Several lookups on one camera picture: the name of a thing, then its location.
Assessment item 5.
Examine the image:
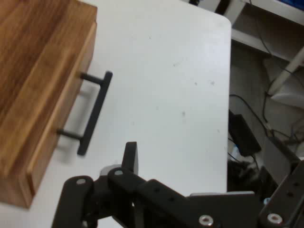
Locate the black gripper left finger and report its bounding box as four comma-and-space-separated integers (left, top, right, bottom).
51, 142, 198, 228

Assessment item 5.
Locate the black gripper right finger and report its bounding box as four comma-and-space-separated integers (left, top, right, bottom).
257, 159, 304, 228

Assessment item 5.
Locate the black metal drawer handle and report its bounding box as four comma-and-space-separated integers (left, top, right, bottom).
57, 70, 114, 156

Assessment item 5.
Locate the light wooden drawer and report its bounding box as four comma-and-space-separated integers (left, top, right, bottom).
26, 21, 98, 199

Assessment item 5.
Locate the black power adapter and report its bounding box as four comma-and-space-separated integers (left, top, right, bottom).
228, 113, 262, 157

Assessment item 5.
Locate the white slanted bar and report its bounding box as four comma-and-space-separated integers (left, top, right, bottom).
268, 45, 304, 95

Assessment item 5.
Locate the brown wooden cabinet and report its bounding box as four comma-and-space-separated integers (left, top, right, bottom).
0, 0, 98, 209

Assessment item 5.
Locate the thin black floor cable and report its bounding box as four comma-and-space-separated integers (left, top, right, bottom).
229, 94, 270, 125

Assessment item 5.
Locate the white shelf frame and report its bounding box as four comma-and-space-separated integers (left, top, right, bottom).
230, 0, 304, 61

